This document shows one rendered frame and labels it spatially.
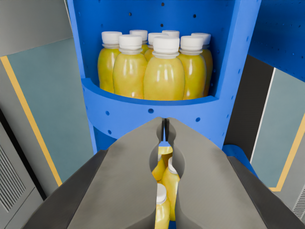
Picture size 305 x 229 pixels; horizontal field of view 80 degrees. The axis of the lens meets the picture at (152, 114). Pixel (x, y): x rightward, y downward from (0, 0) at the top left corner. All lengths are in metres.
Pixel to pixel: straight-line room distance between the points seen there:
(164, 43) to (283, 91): 1.62
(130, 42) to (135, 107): 0.12
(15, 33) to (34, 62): 0.73
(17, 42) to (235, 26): 0.96
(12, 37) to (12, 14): 0.11
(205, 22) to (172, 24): 0.08
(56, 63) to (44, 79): 0.19
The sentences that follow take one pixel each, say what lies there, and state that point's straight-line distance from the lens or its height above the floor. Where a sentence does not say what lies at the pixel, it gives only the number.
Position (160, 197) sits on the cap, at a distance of 0.45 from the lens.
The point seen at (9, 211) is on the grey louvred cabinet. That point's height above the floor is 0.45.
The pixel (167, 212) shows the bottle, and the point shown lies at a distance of 0.50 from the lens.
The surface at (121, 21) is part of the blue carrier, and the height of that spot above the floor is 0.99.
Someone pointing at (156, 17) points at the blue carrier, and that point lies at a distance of 0.48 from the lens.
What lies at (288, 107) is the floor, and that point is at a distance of 1.93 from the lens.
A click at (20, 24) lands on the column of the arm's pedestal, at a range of 1.12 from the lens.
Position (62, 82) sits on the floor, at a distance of 1.74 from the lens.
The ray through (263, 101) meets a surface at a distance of 1.61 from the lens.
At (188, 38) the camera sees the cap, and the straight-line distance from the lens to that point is 0.33.
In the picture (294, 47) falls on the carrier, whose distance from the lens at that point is 0.75.
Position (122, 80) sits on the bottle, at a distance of 0.32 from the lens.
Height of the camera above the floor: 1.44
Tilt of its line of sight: 61 degrees down
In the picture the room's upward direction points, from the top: 174 degrees counter-clockwise
